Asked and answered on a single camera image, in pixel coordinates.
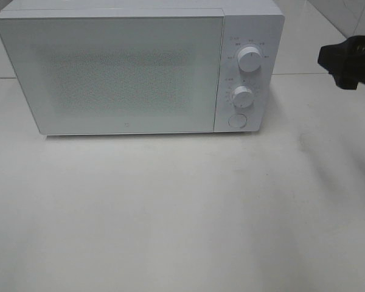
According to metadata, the white timer knob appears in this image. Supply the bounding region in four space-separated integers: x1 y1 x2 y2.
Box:
231 86 254 108

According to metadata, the white microwave door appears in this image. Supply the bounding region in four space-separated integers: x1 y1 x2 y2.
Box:
0 17 223 135

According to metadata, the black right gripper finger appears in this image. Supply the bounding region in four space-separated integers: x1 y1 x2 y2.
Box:
318 35 365 90

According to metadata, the round white door-release button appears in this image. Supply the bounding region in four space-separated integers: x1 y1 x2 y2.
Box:
228 114 247 129

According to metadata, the white microwave oven body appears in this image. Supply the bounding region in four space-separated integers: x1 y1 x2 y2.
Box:
0 1 285 136

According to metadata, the white upper power knob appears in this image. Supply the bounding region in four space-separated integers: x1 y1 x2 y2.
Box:
237 44 262 72

